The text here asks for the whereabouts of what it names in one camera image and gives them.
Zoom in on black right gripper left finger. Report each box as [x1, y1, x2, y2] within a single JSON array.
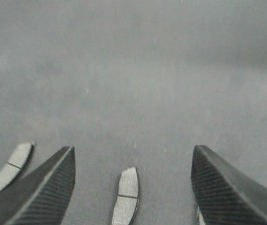
[[0, 146, 75, 225]]

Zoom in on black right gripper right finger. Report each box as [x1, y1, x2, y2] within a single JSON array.
[[191, 145, 267, 225]]

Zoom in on brake pad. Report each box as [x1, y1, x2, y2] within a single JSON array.
[[197, 207, 206, 225], [111, 166, 140, 225], [0, 141, 36, 191]]

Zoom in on dark conveyor belt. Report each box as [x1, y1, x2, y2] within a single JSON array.
[[0, 0, 267, 225]]

